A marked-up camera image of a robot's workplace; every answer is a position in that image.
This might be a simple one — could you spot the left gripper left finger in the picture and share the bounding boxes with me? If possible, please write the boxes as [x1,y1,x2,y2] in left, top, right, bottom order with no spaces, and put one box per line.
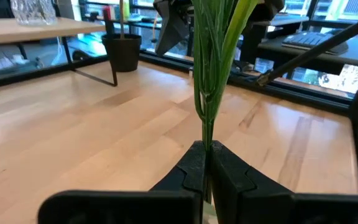
[37,140,207,224]

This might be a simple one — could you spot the black keyboard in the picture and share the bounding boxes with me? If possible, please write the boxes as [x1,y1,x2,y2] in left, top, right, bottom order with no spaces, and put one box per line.
[280,30,350,56]

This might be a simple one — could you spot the green leafy plant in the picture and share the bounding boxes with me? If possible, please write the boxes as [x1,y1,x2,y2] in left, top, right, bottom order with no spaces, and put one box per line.
[119,0,127,37]

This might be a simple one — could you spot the black plant pot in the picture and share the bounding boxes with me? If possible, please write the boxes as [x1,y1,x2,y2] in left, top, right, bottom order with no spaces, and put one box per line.
[101,33,142,73]

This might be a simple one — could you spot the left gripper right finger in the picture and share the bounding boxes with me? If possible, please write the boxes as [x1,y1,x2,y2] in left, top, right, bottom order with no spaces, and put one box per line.
[211,140,358,224]

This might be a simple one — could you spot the wooden shelf black metal legs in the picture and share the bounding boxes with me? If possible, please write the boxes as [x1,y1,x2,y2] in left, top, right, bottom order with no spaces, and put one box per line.
[0,17,119,88]

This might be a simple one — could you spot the textured clear glass vase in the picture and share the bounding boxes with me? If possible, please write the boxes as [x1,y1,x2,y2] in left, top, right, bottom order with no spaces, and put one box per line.
[9,0,58,26]

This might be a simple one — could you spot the black diagonal brace rod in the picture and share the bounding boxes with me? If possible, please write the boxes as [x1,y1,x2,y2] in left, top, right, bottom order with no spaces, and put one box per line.
[255,7,358,87]

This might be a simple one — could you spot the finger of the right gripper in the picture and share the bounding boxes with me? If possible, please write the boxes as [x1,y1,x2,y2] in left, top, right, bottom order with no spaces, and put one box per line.
[152,0,196,56]

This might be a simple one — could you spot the purple artificial flower stem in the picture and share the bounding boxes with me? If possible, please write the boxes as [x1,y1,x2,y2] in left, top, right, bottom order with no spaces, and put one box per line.
[190,0,260,205]

